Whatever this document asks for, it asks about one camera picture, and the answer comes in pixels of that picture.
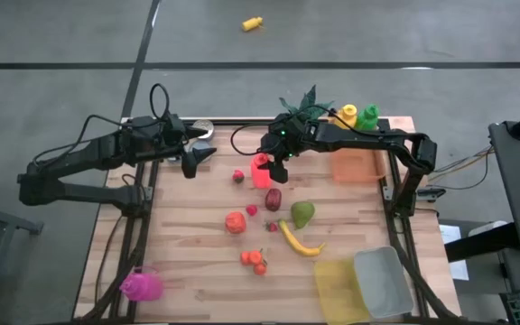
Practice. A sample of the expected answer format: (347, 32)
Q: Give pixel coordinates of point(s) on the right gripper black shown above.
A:
(294, 142)

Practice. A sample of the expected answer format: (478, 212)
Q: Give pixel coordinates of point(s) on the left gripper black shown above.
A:
(176, 140)

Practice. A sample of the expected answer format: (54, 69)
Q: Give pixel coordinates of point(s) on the neon red squeeze bottle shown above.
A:
(261, 173)

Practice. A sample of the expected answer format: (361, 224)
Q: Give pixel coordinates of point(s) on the dark red toy apple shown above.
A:
(273, 199)

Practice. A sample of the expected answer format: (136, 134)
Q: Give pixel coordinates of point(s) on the green toy pear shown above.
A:
(302, 214)

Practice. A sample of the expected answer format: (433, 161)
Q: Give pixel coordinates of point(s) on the red toy strawberry green leaves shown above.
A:
(272, 227)

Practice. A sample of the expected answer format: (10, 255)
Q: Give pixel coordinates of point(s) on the large yellow squeeze bottle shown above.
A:
(346, 116)

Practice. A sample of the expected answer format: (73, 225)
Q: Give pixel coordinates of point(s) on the green squeeze bottle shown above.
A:
(367, 117)

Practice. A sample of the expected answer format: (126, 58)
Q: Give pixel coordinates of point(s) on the magenta squeeze bottle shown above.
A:
(142, 286)

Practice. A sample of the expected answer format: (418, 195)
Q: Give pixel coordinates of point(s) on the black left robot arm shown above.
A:
(84, 155)

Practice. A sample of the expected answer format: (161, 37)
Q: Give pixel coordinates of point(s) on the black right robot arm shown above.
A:
(368, 140)

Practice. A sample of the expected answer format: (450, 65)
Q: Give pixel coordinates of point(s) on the tin can gold lid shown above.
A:
(203, 127)

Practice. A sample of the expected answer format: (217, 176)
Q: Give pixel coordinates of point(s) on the small red strawberry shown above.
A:
(238, 176)

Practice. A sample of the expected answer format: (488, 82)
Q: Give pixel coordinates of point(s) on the red toy strawberry long stem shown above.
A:
(251, 210)

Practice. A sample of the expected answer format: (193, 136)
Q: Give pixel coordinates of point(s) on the snake plant in white pot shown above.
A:
(307, 101)

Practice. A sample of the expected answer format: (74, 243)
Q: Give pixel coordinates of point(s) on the orange toy bell pepper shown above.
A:
(235, 222)

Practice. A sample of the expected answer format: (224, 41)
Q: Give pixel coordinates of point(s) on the translucent orange bin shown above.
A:
(355, 167)

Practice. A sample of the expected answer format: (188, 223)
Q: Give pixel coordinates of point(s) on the yellow toy banana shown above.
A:
(296, 244)

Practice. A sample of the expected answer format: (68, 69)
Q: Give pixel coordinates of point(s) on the small orange carrots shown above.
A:
(254, 258)

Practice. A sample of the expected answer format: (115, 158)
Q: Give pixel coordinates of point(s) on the yellow toy on floor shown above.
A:
(252, 24)

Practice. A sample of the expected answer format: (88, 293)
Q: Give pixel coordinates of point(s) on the translucent yellow bin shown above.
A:
(339, 289)

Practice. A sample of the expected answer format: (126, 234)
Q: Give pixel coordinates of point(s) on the grey plastic bin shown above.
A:
(384, 282)

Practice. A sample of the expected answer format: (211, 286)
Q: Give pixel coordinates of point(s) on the white paper sheet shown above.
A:
(452, 234)

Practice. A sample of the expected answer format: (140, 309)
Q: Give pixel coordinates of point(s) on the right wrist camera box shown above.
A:
(287, 124)

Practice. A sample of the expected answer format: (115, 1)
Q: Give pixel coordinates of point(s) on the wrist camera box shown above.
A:
(145, 126)
(287, 124)

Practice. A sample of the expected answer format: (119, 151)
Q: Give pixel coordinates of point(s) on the black table frame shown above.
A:
(242, 122)

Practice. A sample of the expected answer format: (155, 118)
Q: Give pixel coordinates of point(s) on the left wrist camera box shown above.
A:
(145, 126)

